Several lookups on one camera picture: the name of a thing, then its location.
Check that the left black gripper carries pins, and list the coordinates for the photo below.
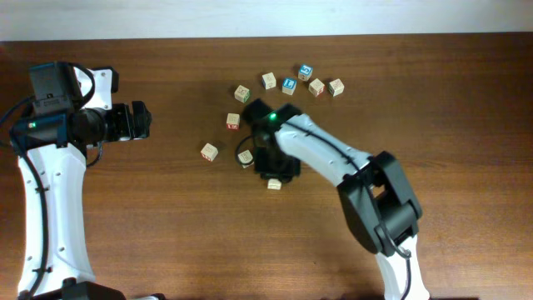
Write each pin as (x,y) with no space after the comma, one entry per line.
(123,127)

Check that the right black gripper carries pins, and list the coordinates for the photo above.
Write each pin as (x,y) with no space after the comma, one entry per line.
(291,170)

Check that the wooden block blue H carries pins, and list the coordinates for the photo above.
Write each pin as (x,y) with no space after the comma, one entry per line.
(274,184)

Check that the wooden block pineapple K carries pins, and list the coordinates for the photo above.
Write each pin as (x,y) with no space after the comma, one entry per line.
(245,159)

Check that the wooden block red letter side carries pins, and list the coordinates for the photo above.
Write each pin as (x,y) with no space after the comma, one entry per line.
(233,121)

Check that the wooden block red trim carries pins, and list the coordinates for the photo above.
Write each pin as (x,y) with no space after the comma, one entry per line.
(209,152)

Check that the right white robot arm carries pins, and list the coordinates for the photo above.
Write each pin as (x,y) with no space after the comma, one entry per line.
(380,207)

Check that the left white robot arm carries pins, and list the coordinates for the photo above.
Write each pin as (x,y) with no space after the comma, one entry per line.
(70,112)

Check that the wooden block green side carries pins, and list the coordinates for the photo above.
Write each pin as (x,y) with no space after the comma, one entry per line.
(242,94)

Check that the blue L wooden block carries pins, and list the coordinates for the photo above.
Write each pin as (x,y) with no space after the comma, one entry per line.
(289,85)

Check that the plain wooden block top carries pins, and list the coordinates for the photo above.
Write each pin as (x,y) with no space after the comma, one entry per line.
(268,80)

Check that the wooden block red edge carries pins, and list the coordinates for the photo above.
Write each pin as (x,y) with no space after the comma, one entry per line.
(316,87)

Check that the blue S wooden block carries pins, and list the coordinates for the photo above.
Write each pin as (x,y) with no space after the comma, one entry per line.
(305,72)

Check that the wooden block green edge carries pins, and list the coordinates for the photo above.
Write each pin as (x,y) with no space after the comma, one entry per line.
(336,87)

